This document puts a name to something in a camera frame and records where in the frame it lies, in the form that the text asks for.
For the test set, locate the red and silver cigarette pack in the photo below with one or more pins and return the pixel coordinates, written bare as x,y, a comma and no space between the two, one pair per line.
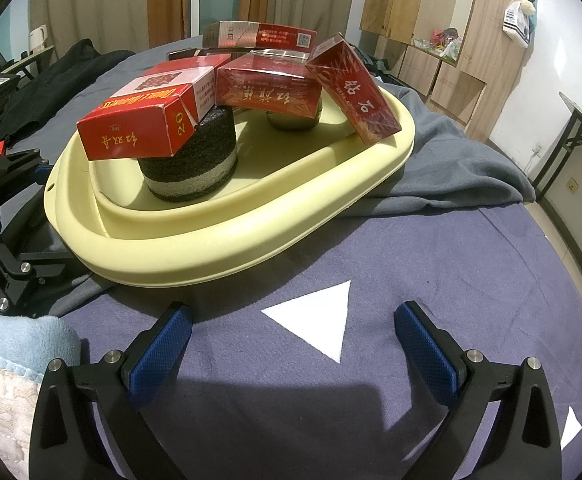
261,35

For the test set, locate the red and white cigarette pack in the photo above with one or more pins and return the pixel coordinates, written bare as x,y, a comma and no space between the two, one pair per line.
141,120

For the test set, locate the wooden wardrobe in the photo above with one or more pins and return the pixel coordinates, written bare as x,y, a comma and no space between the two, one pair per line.
451,20

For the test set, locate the dark brown cigarette pack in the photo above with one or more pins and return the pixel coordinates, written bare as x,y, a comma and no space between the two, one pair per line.
186,53

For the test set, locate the grey cloth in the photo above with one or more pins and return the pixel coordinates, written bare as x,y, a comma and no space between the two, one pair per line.
451,160

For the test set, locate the light blue fleece blanket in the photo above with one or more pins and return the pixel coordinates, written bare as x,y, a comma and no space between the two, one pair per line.
21,340

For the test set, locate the small metal tin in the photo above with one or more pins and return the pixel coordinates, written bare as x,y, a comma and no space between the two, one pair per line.
293,121

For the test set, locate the black clothing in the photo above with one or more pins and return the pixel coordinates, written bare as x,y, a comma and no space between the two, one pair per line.
61,85

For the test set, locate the red cigarette pack grass pattern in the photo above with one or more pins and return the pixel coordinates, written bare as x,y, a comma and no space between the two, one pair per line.
358,95

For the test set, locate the white striped hanging bag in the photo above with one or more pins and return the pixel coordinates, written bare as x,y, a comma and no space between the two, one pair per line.
518,20

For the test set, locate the black and white round sponge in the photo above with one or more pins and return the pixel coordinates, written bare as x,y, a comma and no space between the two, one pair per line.
191,160

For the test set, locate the white electric kettle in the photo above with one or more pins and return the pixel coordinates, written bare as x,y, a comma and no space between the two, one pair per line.
39,39

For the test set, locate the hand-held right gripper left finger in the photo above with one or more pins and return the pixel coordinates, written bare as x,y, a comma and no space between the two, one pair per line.
163,345

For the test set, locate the wall socket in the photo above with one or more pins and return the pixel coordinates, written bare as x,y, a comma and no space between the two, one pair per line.
572,185

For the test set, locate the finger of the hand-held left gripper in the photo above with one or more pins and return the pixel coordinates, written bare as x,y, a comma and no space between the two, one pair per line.
21,280
21,160

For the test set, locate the pale yellow plastic basin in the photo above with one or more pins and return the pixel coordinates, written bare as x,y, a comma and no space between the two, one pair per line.
221,240

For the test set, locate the black folding table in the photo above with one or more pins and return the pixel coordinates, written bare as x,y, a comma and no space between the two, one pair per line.
578,160

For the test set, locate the beige curtains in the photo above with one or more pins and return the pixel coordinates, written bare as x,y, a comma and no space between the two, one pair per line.
171,0

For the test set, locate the glossy red cigarette pack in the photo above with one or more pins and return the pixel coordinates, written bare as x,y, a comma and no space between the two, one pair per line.
266,85

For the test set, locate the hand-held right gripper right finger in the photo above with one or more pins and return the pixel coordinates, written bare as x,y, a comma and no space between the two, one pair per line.
423,345

